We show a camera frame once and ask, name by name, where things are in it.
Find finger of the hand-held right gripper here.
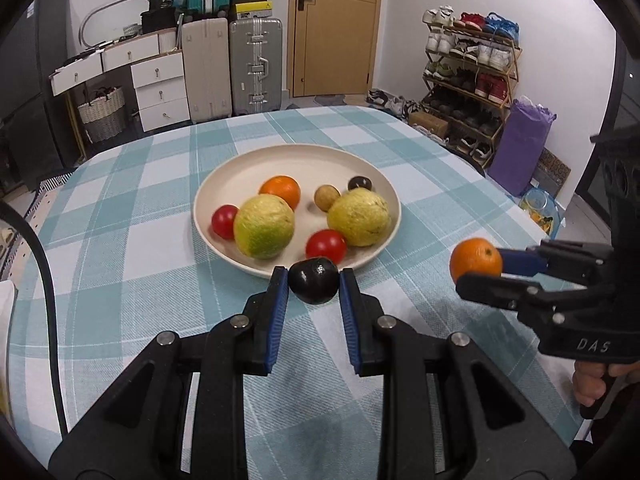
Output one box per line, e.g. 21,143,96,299
456,271,543,311
495,245,551,277

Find beige suitcase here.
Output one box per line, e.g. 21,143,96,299
180,17,234,123

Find black cabinet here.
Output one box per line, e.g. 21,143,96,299
0,0,76,191

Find yellow-green guava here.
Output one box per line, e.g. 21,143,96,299
233,196,295,260
327,189,392,248

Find wooden shoe rack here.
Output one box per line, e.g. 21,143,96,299
420,7,523,161

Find brown doormat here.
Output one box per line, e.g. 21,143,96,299
530,147,572,198

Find yellow and black box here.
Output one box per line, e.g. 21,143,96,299
235,1,273,21

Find striped floor mat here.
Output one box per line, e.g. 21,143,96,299
37,172,76,192

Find brown longan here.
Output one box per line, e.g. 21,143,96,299
314,185,342,213

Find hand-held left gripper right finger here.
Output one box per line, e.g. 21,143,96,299
339,268,576,480

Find oval metal ring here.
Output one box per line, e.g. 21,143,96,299
80,0,151,48

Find loose sneakers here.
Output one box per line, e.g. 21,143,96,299
366,89,421,116

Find black cable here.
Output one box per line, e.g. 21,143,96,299
0,200,68,436

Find silver suitcase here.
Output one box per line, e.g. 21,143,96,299
228,17,284,116

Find black bag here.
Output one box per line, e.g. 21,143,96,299
140,7,183,35

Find wooden door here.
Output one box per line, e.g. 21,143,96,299
287,0,383,98

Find red tomato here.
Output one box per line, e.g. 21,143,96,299
211,204,240,240
305,229,348,265

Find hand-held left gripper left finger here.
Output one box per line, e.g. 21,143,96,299
47,266,291,480

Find orange mandarin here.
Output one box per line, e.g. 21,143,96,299
449,238,503,285
258,175,302,211

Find blue bowl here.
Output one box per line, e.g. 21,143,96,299
519,187,563,238

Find person's right hand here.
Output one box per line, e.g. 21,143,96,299
571,360,640,408

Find group of assorted shoes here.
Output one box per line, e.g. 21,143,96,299
422,7,521,158

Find cardboard box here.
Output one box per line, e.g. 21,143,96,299
407,110,449,139

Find woven basket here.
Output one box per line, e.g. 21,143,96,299
76,86,126,144

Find purple bag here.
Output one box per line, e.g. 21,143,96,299
487,97,557,196

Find cream round plate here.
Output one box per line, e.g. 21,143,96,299
193,144,402,279

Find white drawer cabinet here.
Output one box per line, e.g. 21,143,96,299
49,27,192,133

